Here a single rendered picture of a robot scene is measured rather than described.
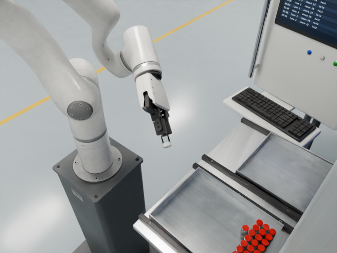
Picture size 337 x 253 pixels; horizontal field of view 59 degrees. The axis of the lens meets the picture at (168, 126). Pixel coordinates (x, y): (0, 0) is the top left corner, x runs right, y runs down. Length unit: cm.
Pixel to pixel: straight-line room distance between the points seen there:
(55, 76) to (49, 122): 193
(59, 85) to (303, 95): 112
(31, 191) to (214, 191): 154
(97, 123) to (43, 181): 140
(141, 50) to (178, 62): 248
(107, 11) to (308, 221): 64
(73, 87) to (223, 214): 63
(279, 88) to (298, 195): 65
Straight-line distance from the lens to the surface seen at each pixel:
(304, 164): 127
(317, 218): 42
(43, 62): 86
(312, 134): 152
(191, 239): 100
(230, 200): 109
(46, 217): 219
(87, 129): 101
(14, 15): 82
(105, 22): 82
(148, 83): 81
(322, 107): 155
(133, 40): 90
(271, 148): 128
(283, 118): 151
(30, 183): 239
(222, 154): 121
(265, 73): 164
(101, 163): 114
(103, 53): 89
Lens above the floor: 179
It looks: 44 degrees down
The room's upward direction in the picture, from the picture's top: straight up
